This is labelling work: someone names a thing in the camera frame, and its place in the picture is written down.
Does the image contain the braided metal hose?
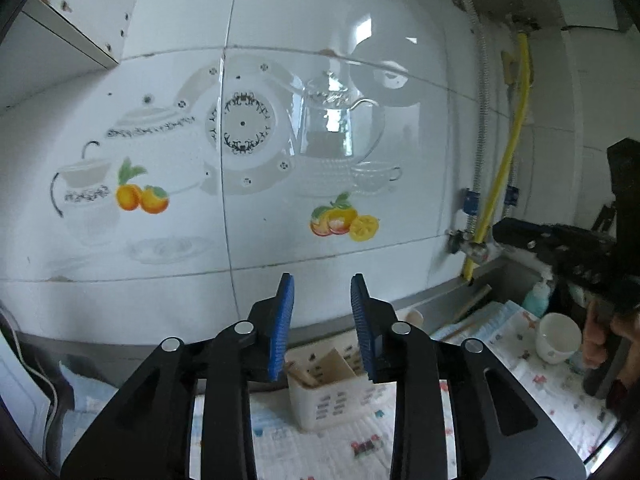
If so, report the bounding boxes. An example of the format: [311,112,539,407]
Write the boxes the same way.
[505,150,519,208]
[453,0,491,201]

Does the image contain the teal soap pump bottle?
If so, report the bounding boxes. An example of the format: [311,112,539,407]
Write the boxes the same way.
[522,272,554,319]

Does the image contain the wall cabinet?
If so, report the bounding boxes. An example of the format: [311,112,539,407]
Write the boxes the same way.
[0,0,123,72]

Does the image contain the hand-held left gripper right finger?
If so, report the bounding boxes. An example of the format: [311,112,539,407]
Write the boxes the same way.
[350,273,586,480]

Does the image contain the single wooden chopstick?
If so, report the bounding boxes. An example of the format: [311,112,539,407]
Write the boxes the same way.
[439,320,483,342]
[452,284,494,324]

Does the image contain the person's right hand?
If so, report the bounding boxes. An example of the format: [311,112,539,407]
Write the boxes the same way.
[581,302,640,376]

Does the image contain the cartoon printed white cloth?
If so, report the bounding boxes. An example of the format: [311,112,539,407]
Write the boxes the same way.
[60,300,623,480]

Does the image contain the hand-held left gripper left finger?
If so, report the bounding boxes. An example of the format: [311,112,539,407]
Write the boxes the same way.
[60,272,296,480]

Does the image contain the white plastic utensil holder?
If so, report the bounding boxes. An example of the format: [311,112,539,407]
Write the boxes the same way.
[285,342,397,432]

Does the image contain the bunch of wooden chopsticks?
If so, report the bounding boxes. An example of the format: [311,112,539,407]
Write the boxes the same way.
[285,359,321,389]

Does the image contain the white power cable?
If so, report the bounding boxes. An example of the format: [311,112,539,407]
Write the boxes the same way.
[2,310,57,441]

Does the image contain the white countertop appliance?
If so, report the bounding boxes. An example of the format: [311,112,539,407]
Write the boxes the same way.
[0,305,53,466]

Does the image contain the yellow gas hose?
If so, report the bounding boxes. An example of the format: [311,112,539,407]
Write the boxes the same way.
[462,32,532,286]

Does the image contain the metal angle valve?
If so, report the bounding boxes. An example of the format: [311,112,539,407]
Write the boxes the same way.
[446,229,495,263]

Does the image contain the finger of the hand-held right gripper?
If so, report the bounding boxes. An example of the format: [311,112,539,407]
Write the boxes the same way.
[492,217,568,261]

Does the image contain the white bowl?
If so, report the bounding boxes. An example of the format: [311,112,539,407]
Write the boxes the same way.
[536,312,583,365]

